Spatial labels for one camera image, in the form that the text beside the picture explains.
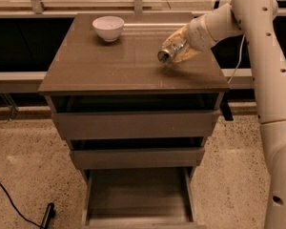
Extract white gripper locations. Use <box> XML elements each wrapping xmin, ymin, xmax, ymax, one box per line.
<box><xmin>162</xmin><ymin>15</ymin><xmax>216</xmax><ymax>63</ymax></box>

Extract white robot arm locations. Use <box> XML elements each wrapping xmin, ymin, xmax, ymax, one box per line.
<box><xmin>157</xmin><ymin>0</ymin><xmax>286</xmax><ymax>229</ymax></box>

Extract top grey drawer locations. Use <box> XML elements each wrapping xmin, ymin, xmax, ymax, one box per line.
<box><xmin>52</xmin><ymin>111</ymin><xmax>219</xmax><ymax>140</ymax></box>

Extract grey drawer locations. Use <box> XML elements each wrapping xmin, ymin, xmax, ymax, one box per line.
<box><xmin>70</xmin><ymin>147</ymin><xmax>205</xmax><ymax>170</ymax></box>
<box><xmin>82</xmin><ymin>168</ymin><xmax>207</xmax><ymax>229</ymax></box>
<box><xmin>52</xmin><ymin>111</ymin><xmax>219</xmax><ymax>140</ymax></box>

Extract grey drawer cabinet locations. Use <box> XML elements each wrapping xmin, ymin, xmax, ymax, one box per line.
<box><xmin>37</xmin><ymin>12</ymin><xmax>231</xmax><ymax>229</ymax></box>

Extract middle grey drawer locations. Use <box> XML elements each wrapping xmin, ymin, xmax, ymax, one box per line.
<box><xmin>70</xmin><ymin>147</ymin><xmax>205</xmax><ymax>170</ymax></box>

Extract bottom grey drawer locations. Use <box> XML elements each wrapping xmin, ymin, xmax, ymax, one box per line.
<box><xmin>82</xmin><ymin>168</ymin><xmax>207</xmax><ymax>229</ymax></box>

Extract white ceramic bowl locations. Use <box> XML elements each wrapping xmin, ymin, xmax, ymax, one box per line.
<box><xmin>92</xmin><ymin>16</ymin><xmax>124</xmax><ymax>42</ymax></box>

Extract black object on floor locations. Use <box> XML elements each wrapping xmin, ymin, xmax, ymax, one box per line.
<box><xmin>42</xmin><ymin>202</ymin><xmax>55</xmax><ymax>229</ymax></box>

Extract white hanging cable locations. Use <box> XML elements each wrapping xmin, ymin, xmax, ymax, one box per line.
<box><xmin>227</xmin><ymin>33</ymin><xmax>246</xmax><ymax>84</ymax></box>

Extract black floor cable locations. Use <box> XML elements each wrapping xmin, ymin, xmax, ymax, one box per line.
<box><xmin>0</xmin><ymin>175</ymin><xmax>44</xmax><ymax>229</ymax></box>

